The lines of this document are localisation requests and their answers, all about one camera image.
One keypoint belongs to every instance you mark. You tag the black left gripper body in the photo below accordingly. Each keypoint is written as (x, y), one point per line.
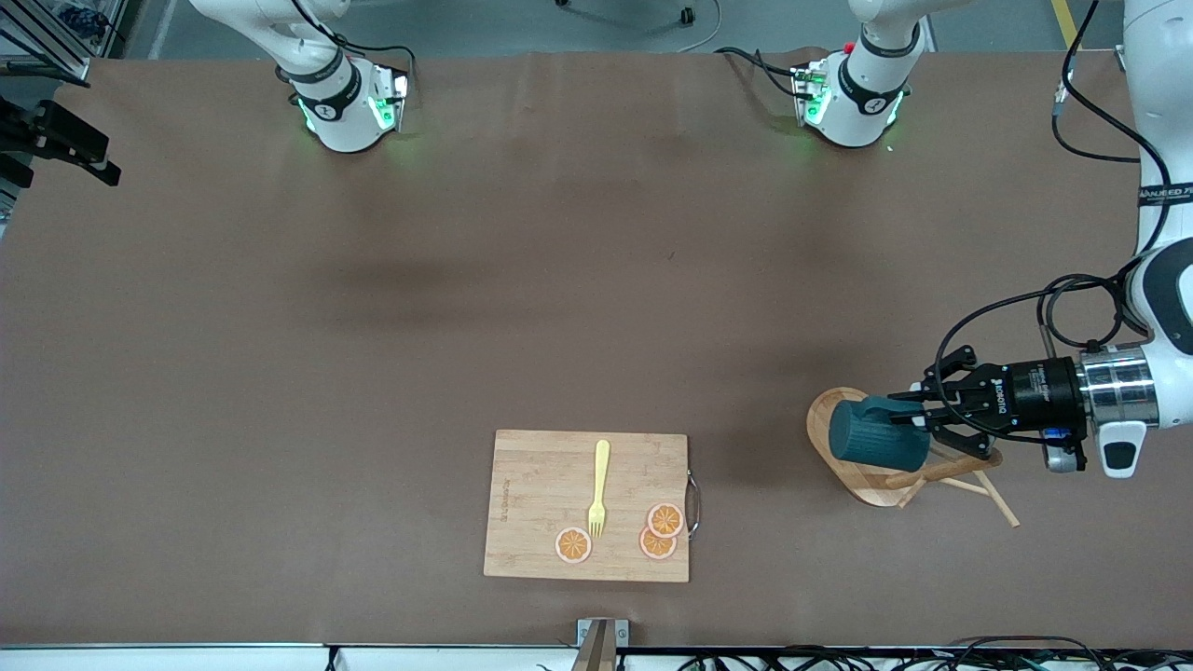
(1033, 394)

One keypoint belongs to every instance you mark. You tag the teal ribbed mug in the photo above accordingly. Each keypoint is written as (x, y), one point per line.
(871, 443)

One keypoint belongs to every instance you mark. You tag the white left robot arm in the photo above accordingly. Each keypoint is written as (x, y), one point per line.
(862, 93)

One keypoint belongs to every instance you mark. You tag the wooden mug tree rack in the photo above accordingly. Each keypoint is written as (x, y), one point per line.
(871, 488)

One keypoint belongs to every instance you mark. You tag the orange slice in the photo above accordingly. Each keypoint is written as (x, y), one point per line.
(573, 545)
(665, 519)
(652, 549)

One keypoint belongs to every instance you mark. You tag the yellow plastic fork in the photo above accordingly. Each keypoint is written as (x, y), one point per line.
(602, 466)

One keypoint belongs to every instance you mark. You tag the bamboo cutting board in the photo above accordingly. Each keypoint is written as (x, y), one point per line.
(541, 503)

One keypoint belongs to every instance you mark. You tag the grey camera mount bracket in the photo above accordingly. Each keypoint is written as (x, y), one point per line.
(601, 643)

